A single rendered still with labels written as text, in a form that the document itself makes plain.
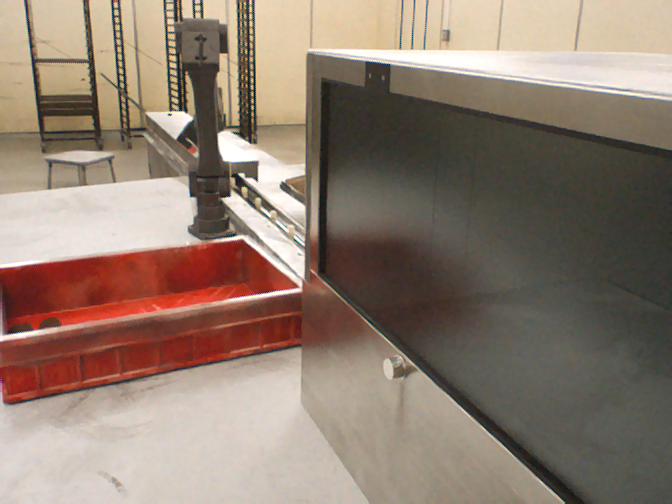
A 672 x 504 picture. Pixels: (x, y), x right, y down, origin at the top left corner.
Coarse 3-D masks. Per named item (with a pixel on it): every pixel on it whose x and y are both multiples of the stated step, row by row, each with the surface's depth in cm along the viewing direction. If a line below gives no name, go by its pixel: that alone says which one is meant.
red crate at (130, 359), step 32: (224, 288) 135; (32, 320) 119; (64, 320) 119; (96, 320) 119; (288, 320) 110; (128, 352) 99; (160, 352) 101; (192, 352) 104; (224, 352) 106; (256, 352) 109; (32, 384) 94; (64, 384) 96; (96, 384) 98
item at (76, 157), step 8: (64, 152) 460; (72, 152) 462; (80, 152) 463; (88, 152) 463; (96, 152) 463; (104, 152) 463; (48, 160) 441; (56, 160) 438; (64, 160) 436; (72, 160) 436; (80, 160) 436; (88, 160) 437; (96, 160) 442; (104, 160) 450; (80, 168) 472; (112, 168) 462; (80, 176) 474; (112, 176) 464; (48, 184) 448; (80, 184) 477
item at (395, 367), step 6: (396, 354) 64; (384, 360) 64; (390, 360) 63; (396, 360) 63; (402, 360) 63; (384, 366) 64; (390, 366) 63; (396, 366) 63; (402, 366) 63; (390, 372) 63; (396, 372) 63; (402, 372) 63; (390, 378) 63; (396, 378) 63; (402, 378) 64
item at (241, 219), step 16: (160, 144) 281; (176, 160) 249; (240, 208) 179; (240, 224) 171; (256, 224) 165; (256, 240) 158; (272, 240) 153; (288, 240) 153; (288, 256) 143; (304, 256) 144; (304, 272) 134
